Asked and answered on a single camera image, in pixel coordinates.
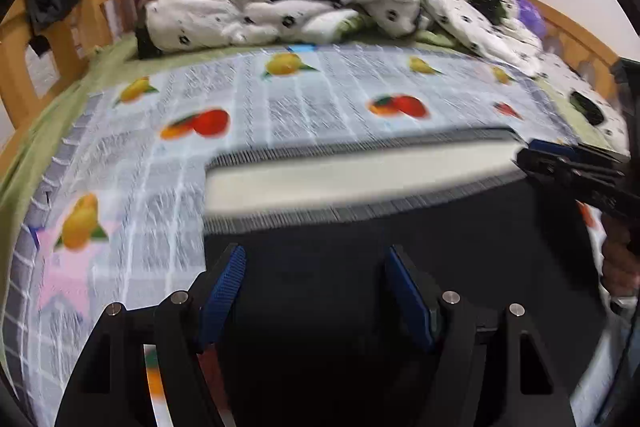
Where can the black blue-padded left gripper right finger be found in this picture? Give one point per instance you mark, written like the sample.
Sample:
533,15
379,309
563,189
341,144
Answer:
483,367

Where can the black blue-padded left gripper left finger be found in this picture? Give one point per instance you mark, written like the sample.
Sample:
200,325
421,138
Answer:
109,387

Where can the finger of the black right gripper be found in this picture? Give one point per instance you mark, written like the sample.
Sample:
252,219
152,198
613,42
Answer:
581,153
600,187

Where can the black pants with white stripe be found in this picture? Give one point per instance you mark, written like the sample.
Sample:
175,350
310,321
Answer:
314,337

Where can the blue denim sleeve forearm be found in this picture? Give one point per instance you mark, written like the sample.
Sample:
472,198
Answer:
620,405

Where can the person's right hand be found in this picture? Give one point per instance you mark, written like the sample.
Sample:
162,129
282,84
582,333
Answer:
620,267

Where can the fruit-print bed mat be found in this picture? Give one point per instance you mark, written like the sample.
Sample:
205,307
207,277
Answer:
463,94

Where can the green bed sheet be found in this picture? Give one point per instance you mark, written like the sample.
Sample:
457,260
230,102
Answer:
105,201

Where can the white black-flower quilt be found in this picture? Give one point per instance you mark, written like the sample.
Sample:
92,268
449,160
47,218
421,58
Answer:
493,29

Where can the wooden bed frame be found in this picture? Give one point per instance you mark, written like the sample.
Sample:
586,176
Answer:
35,69

